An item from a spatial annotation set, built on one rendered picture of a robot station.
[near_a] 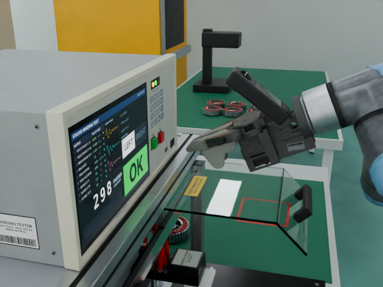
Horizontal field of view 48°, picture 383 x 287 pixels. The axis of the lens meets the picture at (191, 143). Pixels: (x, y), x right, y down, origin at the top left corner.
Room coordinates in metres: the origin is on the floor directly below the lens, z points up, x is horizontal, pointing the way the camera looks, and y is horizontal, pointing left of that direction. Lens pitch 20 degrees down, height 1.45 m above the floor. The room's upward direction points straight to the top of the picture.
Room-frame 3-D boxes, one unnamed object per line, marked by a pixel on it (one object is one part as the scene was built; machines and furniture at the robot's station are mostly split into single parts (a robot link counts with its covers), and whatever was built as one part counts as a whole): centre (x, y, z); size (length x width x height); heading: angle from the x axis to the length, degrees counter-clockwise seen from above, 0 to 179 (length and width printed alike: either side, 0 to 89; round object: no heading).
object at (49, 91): (0.70, 0.27, 1.22); 0.44 x 0.39 x 0.20; 166
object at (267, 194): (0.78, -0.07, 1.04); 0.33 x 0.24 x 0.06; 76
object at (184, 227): (1.10, 0.06, 0.77); 0.11 x 0.11 x 0.04
